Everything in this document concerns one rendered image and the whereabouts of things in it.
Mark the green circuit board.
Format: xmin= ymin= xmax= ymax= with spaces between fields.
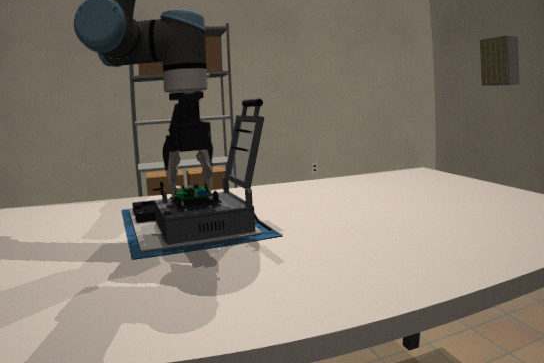
xmin=176 ymin=184 xmax=214 ymax=200

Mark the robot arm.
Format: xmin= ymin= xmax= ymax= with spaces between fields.
xmin=74 ymin=0 xmax=210 ymax=94

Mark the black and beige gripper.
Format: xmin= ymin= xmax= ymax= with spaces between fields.
xmin=163 ymin=92 xmax=213 ymax=200

